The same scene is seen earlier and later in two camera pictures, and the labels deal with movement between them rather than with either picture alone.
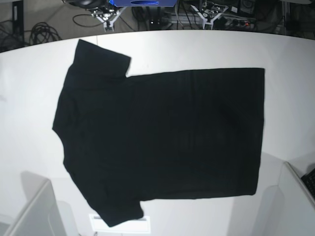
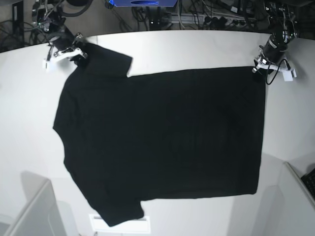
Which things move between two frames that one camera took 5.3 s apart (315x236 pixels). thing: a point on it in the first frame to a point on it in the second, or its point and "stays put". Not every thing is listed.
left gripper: x=105 y=13 to x=63 y=39
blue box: x=144 y=3 stays put
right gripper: x=211 y=12 to x=273 y=50
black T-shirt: x=129 y=138 stays put
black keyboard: x=308 y=179 stays put
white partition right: x=286 y=209 stays put
